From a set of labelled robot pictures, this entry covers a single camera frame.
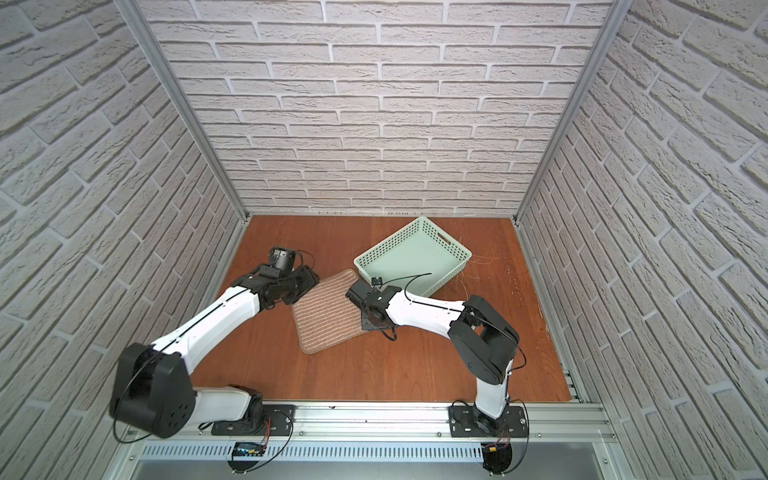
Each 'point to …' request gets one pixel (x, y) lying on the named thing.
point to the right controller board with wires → (497, 457)
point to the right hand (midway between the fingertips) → (367, 326)
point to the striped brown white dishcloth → (328, 315)
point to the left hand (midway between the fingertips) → (313, 274)
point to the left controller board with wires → (249, 449)
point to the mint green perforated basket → (420, 258)
